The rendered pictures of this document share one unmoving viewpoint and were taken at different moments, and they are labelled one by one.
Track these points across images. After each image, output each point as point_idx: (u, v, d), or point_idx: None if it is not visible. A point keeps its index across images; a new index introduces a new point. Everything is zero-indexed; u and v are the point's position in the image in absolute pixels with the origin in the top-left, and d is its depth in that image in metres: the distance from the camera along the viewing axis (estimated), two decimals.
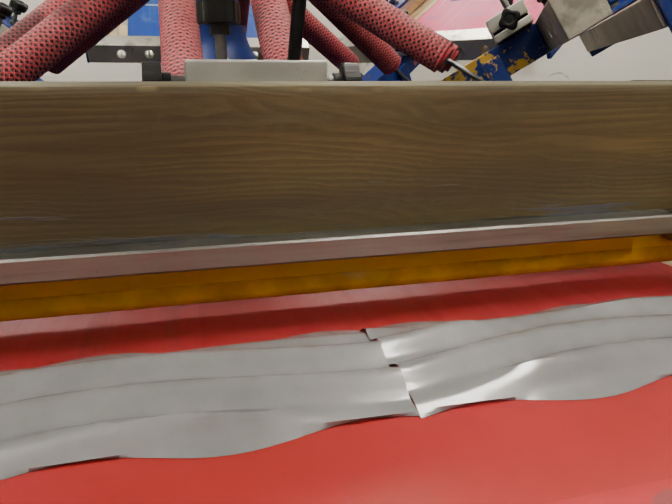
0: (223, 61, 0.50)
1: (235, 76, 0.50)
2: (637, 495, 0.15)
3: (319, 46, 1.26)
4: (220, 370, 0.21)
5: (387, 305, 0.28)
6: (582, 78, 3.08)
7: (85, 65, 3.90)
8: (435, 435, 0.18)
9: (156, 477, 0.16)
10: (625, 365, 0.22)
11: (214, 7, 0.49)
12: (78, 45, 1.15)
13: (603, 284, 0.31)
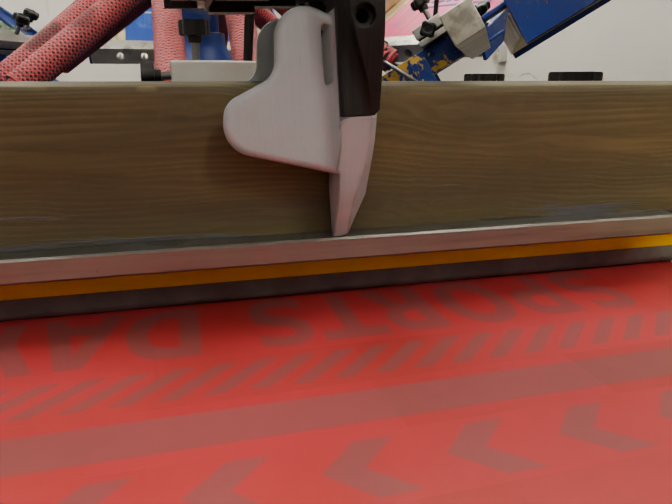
0: (197, 61, 0.72)
1: (205, 72, 0.73)
2: None
3: None
4: None
5: None
6: (547, 78, 3.31)
7: (83, 67, 4.12)
8: None
9: None
10: None
11: (190, 24, 0.71)
12: None
13: None
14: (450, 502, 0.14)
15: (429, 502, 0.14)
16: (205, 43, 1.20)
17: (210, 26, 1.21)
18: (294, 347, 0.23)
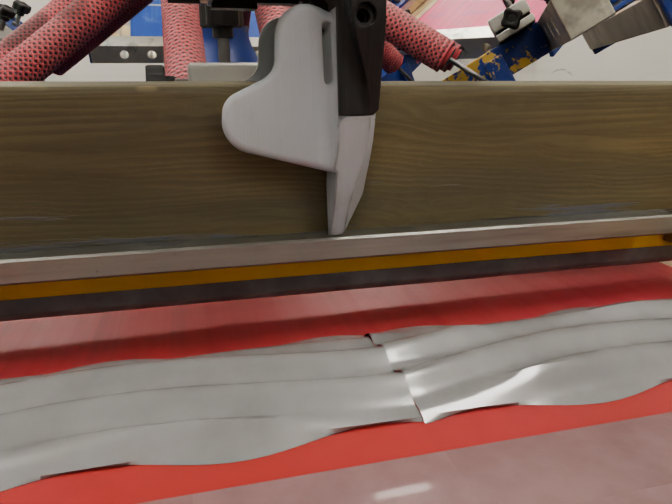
0: (226, 64, 0.50)
1: (238, 80, 0.51)
2: None
3: None
4: (227, 376, 0.21)
5: (391, 309, 0.29)
6: (585, 74, 3.07)
7: (88, 65, 3.91)
8: (439, 441, 0.18)
9: (165, 484, 0.16)
10: (627, 369, 0.22)
11: (217, 10, 0.49)
12: (81, 46, 1.15)
13: (606, 287, 0.31)
14: None
15: None
16: None
17: None
18: None
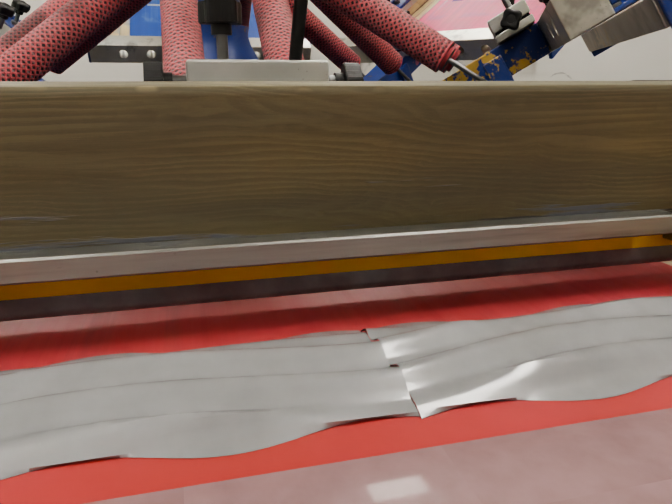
0: (224, 61, 0.50)
1: (236, 76, 0.50)
2: None
3: (321, 46, 1.26)
4: (221, 370, 0.21)
5: (388, 305, 0.28)
6: (584, 78, 3.07)
7: (87, 65, 3.91)
8: (436, 435, 0.18)
9: (156, 477, 0.16)
10: (626, 366, 0.22)
11: (215, 7, 0.49)
12: (80, 45, 1.15)
13: (604, 284, 0.31)
14: None
15: None
16: None
17: None
18: None
